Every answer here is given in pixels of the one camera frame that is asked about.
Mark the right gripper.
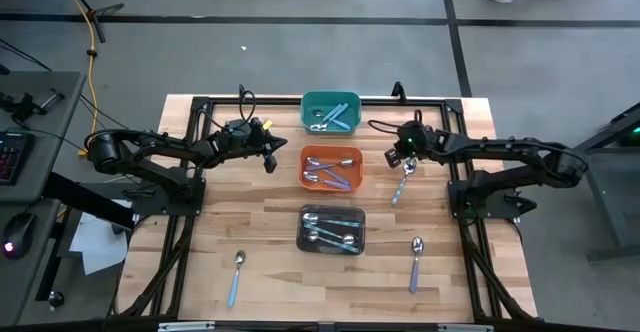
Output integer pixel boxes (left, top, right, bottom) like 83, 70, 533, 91
383, 119, 435, 169

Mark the black computer mouse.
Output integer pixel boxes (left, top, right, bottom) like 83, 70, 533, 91
2, 212, 37, 261

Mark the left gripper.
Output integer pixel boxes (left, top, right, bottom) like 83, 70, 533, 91
247, 121, 290, 175

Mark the black keyboard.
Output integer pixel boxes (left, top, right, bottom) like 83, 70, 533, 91
0, 130, 35, 187

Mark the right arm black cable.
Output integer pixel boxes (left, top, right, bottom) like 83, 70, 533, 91
367, 108, 424, 136

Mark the black desk beam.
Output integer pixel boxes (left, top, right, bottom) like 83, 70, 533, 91
42, 171, 136, 231

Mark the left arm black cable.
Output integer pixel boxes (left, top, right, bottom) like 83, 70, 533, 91
238, 83, 258, 129

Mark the gray desk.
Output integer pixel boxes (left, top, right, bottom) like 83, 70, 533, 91
0, 199, 69, 327
0, 70, 87, 204

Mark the dark brown plastic bin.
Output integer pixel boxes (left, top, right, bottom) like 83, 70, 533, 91
295, 203, 367, 256

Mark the black device green light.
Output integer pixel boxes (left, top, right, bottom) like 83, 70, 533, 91
618, 121, 640, 148

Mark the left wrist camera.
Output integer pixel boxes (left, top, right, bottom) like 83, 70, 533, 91
222, 117, 254, 146

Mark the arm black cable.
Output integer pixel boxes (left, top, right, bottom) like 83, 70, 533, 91
238, 83, 258, 129
367, 108, 424, 136

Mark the black floor stand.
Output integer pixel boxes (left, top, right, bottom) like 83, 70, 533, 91
54, 0, 126, 44

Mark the white paper sheet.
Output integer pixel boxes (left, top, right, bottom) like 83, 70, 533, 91
68, 199, 132, 277

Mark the silver metal bracket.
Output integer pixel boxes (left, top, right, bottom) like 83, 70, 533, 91
157, 321, 216, 332
437, 323, 495, 332

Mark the yellow extension cable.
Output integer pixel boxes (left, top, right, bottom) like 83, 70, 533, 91
49, 0, 100, 163

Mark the dark gray side table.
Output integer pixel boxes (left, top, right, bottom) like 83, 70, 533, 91
557, 100, 640, 263

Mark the teal plastic bin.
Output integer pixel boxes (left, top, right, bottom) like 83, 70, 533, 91
300, 90, 362, 136

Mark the orange plastic bin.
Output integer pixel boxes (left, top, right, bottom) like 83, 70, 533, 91
298, 144, 365, 194

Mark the black aluminium table frame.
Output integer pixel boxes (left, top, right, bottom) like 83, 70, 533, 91
115, 94, 539, 323

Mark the black desk clamp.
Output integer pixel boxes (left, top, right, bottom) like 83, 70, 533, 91
0, 87, 66, 123

